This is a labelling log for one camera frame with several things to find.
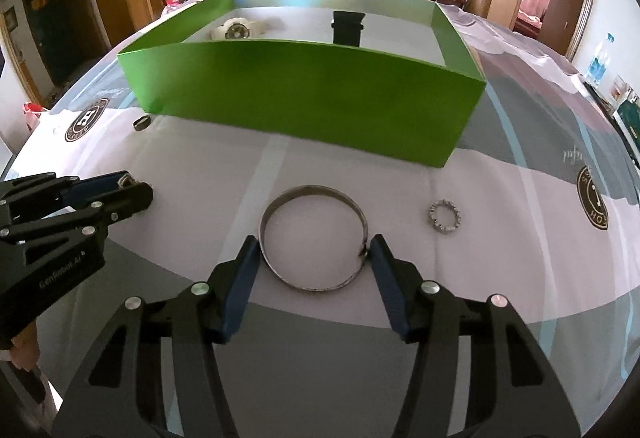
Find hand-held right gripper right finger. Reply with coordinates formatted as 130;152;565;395
367;233;586;438

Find small white cartons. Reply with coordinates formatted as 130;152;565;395
607;76;638;104

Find red and white bag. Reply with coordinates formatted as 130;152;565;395
22;102;46;131

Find plaid printed tablecloth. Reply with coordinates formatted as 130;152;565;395
0;0;640;438

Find white wrist watch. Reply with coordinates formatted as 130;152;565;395
210;17;281;42

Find green cardboard box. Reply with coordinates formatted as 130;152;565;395
116;0;487;169

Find silver bangle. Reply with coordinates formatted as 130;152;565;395
258;185;371;293

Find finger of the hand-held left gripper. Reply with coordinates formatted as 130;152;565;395
0;182;154;249
0;171;137;219

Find silver gear shaped ring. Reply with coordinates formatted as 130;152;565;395
428;199;463;235

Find plastic water bottle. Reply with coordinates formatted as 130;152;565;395
585;32;613;86

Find person's left hand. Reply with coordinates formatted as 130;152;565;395
7;325;43;371

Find black wrist watch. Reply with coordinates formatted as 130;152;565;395
331;10;365;48

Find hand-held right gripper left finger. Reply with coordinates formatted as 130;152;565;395
50;235;261;438

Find green and white carton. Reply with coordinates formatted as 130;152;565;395
612;98;640;144

